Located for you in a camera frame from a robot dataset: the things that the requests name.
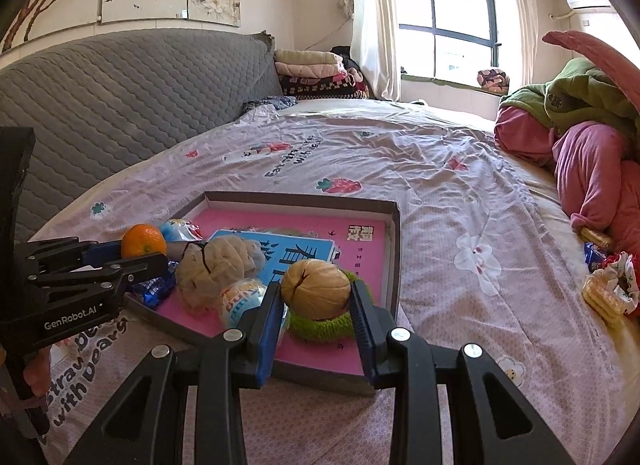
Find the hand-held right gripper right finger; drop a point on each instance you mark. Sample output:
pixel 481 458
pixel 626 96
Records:
pixel 367 345

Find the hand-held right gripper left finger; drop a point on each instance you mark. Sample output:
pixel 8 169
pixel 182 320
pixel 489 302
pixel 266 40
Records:
pixel 265 340

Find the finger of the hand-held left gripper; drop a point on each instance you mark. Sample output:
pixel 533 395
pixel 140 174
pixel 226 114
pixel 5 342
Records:
pixel 100 251
pixel 60 295

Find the orange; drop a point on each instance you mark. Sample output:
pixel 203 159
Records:
pixel 143 241

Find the egg toy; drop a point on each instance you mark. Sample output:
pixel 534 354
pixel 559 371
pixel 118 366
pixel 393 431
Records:
pixel 240 302
pixel 175 230

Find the green fuzzy scrunchie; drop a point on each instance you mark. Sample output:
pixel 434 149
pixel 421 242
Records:
pixel 320 329

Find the blue cookie packet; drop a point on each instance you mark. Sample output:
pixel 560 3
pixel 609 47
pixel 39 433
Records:
pixel 155 290

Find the peeled tangerine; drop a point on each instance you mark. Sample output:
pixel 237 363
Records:
pixel 315 290

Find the beige printed cloth scrunchie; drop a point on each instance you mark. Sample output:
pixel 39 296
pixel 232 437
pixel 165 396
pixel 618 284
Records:
pixel 220 265

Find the grey cardboard box tray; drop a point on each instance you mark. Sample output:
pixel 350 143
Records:
pixel 300 201

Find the person's left hand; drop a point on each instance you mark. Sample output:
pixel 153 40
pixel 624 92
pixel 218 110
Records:
pixel 36 370

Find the grey quilted headboard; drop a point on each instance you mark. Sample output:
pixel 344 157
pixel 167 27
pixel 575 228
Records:
pixel 125 95

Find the strawberry printed bed sheet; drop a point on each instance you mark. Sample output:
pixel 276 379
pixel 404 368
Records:
pixel 425 170

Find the blue patterned cloth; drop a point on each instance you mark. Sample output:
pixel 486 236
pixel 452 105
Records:
pixel 267 104

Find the yellow wafer pack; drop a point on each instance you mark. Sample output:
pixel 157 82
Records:
pixel 600 297

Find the blue snack packet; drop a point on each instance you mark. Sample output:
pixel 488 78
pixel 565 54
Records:
pixel 595 256

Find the yellow biscuit packet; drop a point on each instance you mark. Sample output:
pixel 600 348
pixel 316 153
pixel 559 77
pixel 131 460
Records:
pixel 597 239

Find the dark checkered folded blanket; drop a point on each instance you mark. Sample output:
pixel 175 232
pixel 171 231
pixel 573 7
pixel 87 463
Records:
pixel 325 87

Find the small snack wrappers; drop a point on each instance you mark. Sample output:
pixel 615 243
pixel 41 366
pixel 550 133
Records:
pixel 625 275

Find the pink folded blanket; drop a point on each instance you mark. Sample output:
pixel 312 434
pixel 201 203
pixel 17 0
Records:
pixel 307 70

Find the cream folded blanket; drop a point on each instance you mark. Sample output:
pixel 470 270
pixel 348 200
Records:
pixel 307 56

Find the pink quilt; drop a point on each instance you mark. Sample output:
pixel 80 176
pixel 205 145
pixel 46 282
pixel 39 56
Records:
pixel 600 170

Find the patterned cloth bundle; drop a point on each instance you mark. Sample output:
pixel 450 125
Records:
pixel 492 80

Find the black framed window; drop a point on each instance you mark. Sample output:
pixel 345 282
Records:
pixel 432 30

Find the green blanket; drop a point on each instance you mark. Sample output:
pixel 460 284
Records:
pixel 575 95

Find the cream curtain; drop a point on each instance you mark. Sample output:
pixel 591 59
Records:
pixel 372 20
pixel 520 25

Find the pink cushion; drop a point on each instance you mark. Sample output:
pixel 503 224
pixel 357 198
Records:
pixel 600 60

